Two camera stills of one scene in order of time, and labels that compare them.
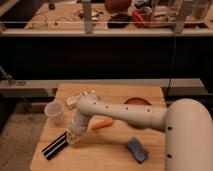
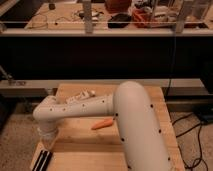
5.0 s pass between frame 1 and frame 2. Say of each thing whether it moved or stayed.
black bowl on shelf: stayed
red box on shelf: stayed
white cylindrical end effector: moved
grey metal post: stayed
